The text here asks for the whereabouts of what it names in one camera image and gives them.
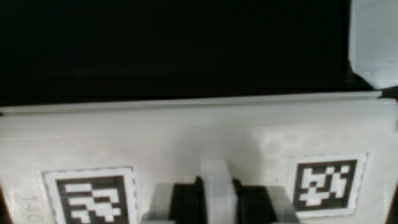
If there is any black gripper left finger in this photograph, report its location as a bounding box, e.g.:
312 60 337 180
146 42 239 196
141 177 209 224

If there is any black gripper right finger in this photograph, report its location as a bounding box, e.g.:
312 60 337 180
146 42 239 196
234 179 301 224

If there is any white cabinet door panel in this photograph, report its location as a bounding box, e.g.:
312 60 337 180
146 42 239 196
0 91 398 224

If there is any white cabinet body box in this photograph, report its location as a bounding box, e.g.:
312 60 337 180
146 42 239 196
349 0 398 89

